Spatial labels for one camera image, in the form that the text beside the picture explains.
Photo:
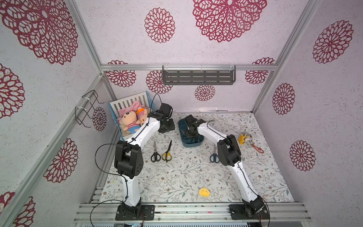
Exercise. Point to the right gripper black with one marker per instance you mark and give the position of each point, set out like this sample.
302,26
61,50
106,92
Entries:
191,132

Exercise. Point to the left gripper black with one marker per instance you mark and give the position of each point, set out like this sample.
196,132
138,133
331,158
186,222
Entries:
171,126

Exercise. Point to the teal storage box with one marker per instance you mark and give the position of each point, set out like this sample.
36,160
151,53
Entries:
188,142

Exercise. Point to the blue handled scissors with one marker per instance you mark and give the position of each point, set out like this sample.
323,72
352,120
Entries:
214,156

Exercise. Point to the yellow black handled scissors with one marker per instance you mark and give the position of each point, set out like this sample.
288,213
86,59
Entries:
167,156

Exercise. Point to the large black scissors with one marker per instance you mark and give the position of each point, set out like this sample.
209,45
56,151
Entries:
156,157

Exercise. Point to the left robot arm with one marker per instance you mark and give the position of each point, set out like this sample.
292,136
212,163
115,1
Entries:
128,155

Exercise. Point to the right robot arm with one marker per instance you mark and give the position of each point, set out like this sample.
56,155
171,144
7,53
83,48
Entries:
229,155

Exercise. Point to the orange hat plush doll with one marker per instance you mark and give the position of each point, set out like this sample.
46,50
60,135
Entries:
142,115

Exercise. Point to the white blue slatted basket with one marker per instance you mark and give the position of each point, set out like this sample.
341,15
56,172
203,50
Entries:
144,99

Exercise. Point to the pink plush doll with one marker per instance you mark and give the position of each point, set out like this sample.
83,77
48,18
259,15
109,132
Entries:
128,118

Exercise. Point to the yellow toy with glass ball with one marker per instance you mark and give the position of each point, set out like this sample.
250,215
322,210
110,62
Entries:
245,138

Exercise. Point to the yellow plush chick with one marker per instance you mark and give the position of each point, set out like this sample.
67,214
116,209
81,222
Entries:
204,192

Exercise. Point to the red orange small tool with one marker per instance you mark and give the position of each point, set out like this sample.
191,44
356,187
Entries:
258,149

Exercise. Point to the grey wall shelf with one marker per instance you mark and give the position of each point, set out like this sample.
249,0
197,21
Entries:
186,78

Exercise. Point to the black wire wall rack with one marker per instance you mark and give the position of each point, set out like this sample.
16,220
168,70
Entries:
82,112

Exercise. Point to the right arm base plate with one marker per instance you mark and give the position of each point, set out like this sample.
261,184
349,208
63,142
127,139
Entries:
240,212

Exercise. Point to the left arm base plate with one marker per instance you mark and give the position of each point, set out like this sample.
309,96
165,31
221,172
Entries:
139,212

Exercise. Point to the aluminium front rail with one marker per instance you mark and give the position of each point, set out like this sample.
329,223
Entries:
193,215

